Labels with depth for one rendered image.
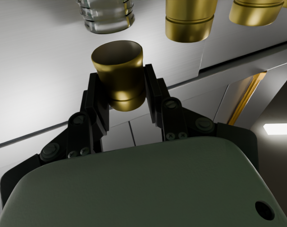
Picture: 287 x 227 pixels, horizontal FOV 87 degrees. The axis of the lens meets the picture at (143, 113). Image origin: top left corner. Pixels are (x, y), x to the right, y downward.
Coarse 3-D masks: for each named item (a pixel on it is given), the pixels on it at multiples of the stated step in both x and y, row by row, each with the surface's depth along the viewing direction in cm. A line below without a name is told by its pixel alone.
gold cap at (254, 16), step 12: (240, 0) 11; (252, 0) 11; (264, 0) 10; (276, 0) 10; (240, 12) 12; (252, 12) 11; (264, 12) 11; (276, 12) 11; (240, 24) 12; (252, 24) 12; (264, 24) 12
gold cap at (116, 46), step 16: (96, 48) 11; (112, 48) 12; (128, 48) 12; (96, 64) 10; (112, 64) 12; (128, 64) 9; (112, 80) 10; (128, 80) 10; (144, 80) 12; (112, 96) 11; (128, 96) 11; (144, 96) 13
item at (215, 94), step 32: (224, 0) 27; (224, 32) 32; (256, 32) 35; (224, 64) 38; (256, 64) 40; (192, 96) 39; (224, 96) 50; (256, 96) 59; (64, 128) 30; (128, 128) 42; (160, 128) 48; (0, 160) 30
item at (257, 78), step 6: (264, 72) 44; (258, 78) 46; (252, 84) 48; (246, 90) 51; (252, 90) 49; (246, 96) 52; (240, 102) 55; (246, 102) 54; (240, 108) 56; (234, 114) 60; (234, 120) 61
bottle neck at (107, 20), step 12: (84, 0) 7; (96, 0) 7; (108, 0) 7; (120, 0) 7; (84, 12) 8; (96, 12) 7; (108, 12) 7; (120, 12) 7; (132, 12) 8; (84, 24) 8; (96, 24) 8; (108, 24) 8; (120, 24) 8
